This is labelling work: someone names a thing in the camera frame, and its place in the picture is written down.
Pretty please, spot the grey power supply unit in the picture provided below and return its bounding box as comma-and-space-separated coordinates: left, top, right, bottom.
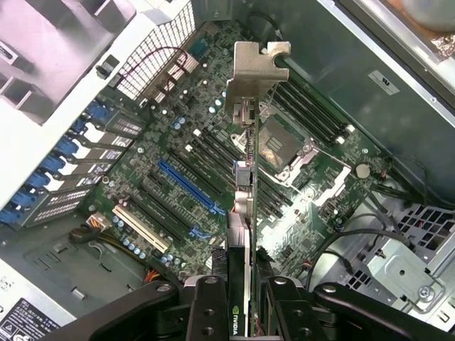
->
0, 257, 77, 341

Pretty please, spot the white expansion slot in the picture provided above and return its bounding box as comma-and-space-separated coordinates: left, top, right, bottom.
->
112, 204, 170, 254

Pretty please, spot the silver disk bay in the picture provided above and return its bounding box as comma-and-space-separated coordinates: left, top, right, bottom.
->
319, 237, 455, 328

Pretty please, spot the open black PC case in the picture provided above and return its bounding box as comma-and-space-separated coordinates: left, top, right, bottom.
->
0, 0, 455, 341

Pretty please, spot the CPU socket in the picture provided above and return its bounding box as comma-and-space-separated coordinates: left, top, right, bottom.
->
230, 113, 321, 185

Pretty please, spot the blue expansion slot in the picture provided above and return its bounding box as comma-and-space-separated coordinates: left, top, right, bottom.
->
158, 158, 227, 216

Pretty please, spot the green motherboard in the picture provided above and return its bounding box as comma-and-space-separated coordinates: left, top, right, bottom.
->
81, 19, 395, 281

